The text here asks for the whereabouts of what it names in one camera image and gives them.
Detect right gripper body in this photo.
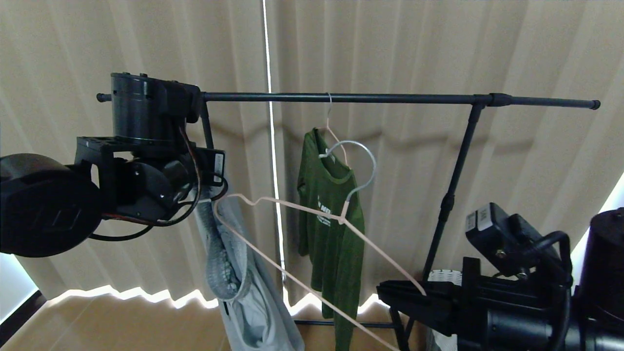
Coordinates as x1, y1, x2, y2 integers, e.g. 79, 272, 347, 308
456, 257, 578, 351

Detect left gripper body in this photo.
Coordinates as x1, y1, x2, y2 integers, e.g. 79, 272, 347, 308
115, 148, 226, 222

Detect pale grey shorts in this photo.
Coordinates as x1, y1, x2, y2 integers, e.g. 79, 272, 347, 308
193, 193, 305, 351

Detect pink clothes hanger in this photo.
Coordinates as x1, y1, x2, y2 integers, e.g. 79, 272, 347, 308
319, 93, 350, 167
213, 140, 428, 351

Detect green printed T-shirt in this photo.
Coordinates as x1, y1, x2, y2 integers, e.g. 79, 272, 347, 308
297, 128, 366, 351

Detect white laundry basket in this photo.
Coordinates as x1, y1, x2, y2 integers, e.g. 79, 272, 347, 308
427, 270, 464, 351

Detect black clothes rack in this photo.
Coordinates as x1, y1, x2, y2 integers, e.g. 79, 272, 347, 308
96, 92, 601, 351

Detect beige curtain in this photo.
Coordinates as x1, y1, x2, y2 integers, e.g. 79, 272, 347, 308
0, 0, 624, 312

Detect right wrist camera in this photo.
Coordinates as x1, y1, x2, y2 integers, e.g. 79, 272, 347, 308
465, 202, 561, 279

